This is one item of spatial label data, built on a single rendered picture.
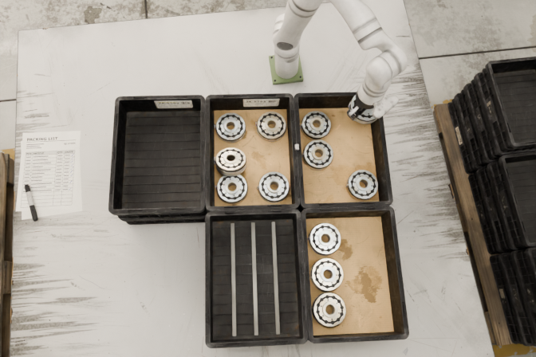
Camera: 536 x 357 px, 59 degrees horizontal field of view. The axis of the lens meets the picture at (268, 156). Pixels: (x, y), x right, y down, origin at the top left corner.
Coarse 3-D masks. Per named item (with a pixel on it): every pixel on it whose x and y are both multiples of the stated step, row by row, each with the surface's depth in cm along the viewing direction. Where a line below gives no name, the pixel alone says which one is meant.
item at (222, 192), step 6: (222, 180) 157; (228, 180) 157; (240, 180) 158; (222, 186) 157; (240, 186) 157; (246, 186) 157; (222, 192) 156; (240, 192) 156; (228, 198) 156; (234, 198) 156; (240, 198) 156
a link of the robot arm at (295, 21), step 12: (288, 0) 140; (288, 12) 142; (300, 12) 138; (312, 12) 138; (288, 24) 146; (300, 24) 144; (276, 36) 154; (288, 36) 152; (300, 36) 152; (288, 48) 159
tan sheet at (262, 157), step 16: (224, 112) 168; (240, 112) 168; (256, 112) 169; (256, 128) 167; (224, 144) 164; (240, 144) 165; (256, 144) 165; (272, 144) 165; (288, 144) 165; (256, 160) 163; (272, 160) 163; (288, 160) 164; (256, 176) 161; (288, 176) 162; (256, 192) 160
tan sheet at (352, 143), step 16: (304, 112) 169; (336, 112) 170; (336, 128) 168; (352, 128) 168; (368, 128) 169; (304, 144) 166; (336, 144) 166; (352, 144) 166; (368, 144) 167; (336, 160) 164; (352, 160) 165; (368, 160) 165; (304, 176) 162; (320, 176) 162; (336, 176) 163; (304, 192) 160; (320, 192) 161; (336, 192) 161
